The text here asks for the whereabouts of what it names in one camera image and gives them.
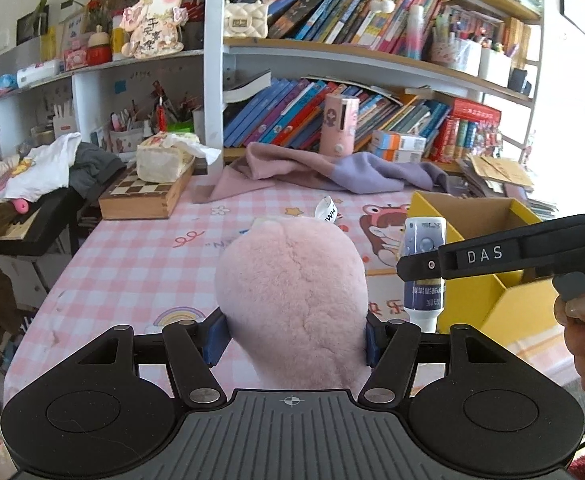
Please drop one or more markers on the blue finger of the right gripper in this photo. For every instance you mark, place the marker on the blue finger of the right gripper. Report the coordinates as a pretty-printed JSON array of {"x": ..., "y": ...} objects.
[{"x": 549, "y": 248}]

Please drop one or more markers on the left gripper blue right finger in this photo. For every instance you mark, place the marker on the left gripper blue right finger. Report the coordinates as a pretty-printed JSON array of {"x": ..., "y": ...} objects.
[{"x": 391, "y": 353}]

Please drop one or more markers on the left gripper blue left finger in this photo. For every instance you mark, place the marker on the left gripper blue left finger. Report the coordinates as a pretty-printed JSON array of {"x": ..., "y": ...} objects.
[{"x": 193, "y": 349}]

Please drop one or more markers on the blue white tube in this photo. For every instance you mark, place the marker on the blue white tube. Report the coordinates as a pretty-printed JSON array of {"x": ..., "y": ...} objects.
[{"x": 419, "y": 269}]

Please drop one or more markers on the pink plush pig toy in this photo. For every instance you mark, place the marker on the pink plush pig toy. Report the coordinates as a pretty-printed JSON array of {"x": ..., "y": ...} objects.
[{"x": 294, "y": 292}]

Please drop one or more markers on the yellow cardboard box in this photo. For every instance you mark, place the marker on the yellow cardboard box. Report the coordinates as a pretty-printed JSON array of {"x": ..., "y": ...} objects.
[{"x": 508, "y": 305}]

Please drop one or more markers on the brown paper envelope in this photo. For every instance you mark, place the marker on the brown paper envelope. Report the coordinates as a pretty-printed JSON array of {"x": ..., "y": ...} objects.
[{"x": 500, "y": 170}]

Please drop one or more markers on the red book box set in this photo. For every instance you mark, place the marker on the red book box set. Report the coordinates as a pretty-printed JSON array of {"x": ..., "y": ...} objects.
[{"x": 457, "y": 135}]

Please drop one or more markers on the wooden chess box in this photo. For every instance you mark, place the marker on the wooden chess box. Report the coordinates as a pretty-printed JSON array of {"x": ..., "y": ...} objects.
[{"x": 131, "y": 198}]

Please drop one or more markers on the cream tissue pack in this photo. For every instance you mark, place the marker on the cream tissue pack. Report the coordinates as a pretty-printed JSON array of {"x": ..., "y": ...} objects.
[{"x": 164, "y": 157}]

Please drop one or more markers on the white pen holder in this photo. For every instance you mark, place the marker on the white pen holder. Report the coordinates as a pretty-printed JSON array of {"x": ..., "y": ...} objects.
[{"x": 495, "y": 67}]

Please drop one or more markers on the pink purple cloth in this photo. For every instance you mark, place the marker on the pink purple cloth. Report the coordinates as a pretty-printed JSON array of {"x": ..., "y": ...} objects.
[{"x": 264, "y": 165}]

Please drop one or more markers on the orange blue white box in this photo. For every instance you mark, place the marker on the orange blue white box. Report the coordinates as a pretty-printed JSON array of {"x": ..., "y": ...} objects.
[{"x": 397, "y": 147}]

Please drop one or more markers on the pink cylindrical container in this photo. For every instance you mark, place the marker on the pink cylindrical container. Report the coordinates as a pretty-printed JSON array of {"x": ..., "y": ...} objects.
[{"x": 339, "y": 125}]

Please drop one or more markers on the white clothing pile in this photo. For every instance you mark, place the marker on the white clothing pile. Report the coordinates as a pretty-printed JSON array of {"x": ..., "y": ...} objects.
[{"x": 42, "y": 171}]

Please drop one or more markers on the white bookshelf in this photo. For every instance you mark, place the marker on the white bookshelf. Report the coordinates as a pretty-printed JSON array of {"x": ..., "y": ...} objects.
[{"x": 299, "y": 58}]

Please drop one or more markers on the cream pearl handbag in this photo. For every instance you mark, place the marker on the cream pearl handbag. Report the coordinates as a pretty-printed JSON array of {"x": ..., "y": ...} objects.
[{"x": 245, "y": 19}]

